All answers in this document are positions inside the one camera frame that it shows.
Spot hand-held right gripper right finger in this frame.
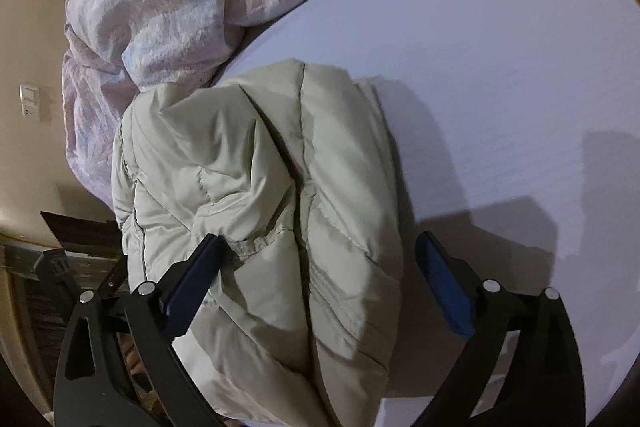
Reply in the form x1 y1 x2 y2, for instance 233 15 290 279
407 230 587 427

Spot white wall switch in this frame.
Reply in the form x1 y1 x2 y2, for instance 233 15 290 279
19 83 42 118

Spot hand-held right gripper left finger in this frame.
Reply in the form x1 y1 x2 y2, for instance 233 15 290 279
52 233 236 427

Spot beige puffer jacket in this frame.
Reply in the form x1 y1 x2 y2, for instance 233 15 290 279
111 59 407 427

